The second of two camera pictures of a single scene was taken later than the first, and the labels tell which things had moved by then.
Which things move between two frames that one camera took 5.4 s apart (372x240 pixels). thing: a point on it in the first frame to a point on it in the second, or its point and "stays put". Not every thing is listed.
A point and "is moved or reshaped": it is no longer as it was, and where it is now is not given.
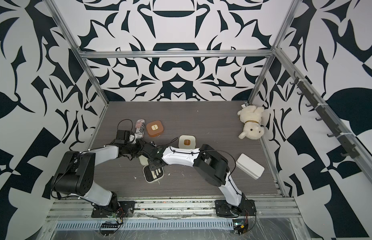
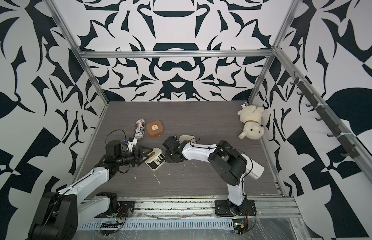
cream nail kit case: [151, 175] is moved or reshaped
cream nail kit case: [187, 141] stays put
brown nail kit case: [154, 128] stays put
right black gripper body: [152, 165] to [169, 156]
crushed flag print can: [140, 128] stays put
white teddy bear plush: [250, 116] stays put
